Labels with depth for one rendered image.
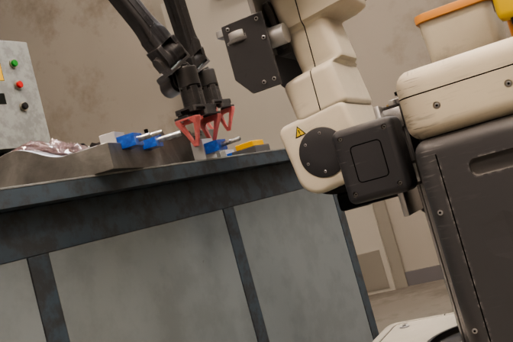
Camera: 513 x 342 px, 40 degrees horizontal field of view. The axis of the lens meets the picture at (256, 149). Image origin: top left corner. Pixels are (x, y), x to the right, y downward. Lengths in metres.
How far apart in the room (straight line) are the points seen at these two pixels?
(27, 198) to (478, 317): 0.81
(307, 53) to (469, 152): 0.46
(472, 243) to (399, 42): 2.99
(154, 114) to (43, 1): 1.24
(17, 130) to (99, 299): 1.25
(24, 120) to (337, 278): 1.23
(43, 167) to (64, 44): 3.78
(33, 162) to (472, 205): 0.87
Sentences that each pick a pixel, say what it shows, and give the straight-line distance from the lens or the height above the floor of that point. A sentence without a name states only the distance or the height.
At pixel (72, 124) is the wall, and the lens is 5.21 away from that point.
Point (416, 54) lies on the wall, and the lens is 4.14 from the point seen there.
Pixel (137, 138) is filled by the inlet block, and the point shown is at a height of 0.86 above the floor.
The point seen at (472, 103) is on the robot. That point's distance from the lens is 1.24.
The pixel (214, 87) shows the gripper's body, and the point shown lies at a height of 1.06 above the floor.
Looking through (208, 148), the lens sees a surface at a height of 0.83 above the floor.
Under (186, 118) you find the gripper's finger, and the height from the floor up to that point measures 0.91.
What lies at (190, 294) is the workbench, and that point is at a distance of 1.69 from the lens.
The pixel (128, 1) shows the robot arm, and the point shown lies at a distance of 1.79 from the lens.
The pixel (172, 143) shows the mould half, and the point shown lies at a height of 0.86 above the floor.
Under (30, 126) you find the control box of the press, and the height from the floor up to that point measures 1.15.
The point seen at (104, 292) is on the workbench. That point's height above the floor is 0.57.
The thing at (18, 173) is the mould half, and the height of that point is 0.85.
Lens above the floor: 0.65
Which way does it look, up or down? 5 degrees up
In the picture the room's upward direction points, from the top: 15 degrees counter-clockwise
